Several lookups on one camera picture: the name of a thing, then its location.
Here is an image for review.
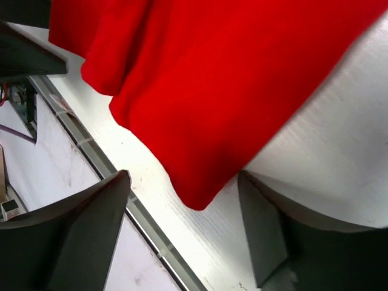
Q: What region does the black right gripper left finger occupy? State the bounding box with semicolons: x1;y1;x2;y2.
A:
1;170;130;291

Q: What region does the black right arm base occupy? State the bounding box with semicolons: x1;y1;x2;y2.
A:
1;77;38;144

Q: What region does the red t shirt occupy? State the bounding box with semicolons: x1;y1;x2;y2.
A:
48;0;387;210

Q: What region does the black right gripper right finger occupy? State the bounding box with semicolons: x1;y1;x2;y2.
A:
238;171;387;290

